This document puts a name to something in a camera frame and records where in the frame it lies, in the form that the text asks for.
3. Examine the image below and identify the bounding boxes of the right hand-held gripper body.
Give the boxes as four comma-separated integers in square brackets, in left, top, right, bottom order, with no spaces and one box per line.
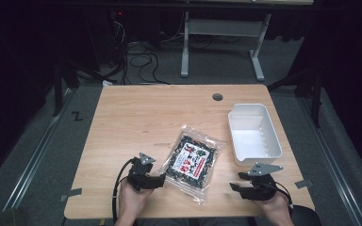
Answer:
[244,162,285,202]

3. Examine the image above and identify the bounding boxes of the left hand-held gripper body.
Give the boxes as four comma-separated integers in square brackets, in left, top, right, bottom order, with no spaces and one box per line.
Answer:
[126,152,156,192]

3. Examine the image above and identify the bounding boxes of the clear packet of dark seaweed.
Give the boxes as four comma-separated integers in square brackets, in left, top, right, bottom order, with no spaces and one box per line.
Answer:
[159,123,227,207]

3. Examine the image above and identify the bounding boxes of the person's right hand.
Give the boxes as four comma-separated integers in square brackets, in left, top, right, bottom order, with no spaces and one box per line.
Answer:
[253,190,292,221]

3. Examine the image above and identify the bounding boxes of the white plastic bin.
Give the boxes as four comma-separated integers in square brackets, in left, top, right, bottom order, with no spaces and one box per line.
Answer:
[227,103,284,168]

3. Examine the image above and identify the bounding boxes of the grey tape strip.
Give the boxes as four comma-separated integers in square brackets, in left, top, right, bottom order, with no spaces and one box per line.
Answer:
[294,178,314,189]
[59,187,83,202]

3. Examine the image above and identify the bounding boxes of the black round stool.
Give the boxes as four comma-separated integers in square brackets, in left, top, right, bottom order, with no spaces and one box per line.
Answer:
[289,203,322,226]

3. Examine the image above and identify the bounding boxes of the black metal stand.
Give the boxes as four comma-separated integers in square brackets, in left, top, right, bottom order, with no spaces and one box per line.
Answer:
[52,58,118,118]
[266,65,325,129]

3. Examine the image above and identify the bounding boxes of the dark device with red light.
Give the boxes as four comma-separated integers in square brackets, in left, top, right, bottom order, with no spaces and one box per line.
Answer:
[107,8,127,65]

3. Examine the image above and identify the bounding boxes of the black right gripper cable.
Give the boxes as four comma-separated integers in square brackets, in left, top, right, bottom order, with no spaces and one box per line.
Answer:
[273,180,294,211]

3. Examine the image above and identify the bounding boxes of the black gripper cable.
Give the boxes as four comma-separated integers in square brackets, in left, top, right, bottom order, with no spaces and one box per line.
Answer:
[111,157,137,224]
[273,180,294,211]

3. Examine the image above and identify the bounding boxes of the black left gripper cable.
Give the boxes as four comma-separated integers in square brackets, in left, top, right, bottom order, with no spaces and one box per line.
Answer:
[111,157,137,224]

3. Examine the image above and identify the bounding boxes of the metal floor rail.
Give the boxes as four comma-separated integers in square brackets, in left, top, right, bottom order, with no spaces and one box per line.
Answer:
[2,89,75,212]
[297,96,362,226]

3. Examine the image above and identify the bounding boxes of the black floor cables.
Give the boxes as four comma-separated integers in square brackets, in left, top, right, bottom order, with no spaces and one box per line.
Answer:
[118,40,172,87]

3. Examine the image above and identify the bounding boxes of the white metal desk frame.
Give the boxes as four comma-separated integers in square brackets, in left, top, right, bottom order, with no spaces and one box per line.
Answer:
[180,10,273,82]

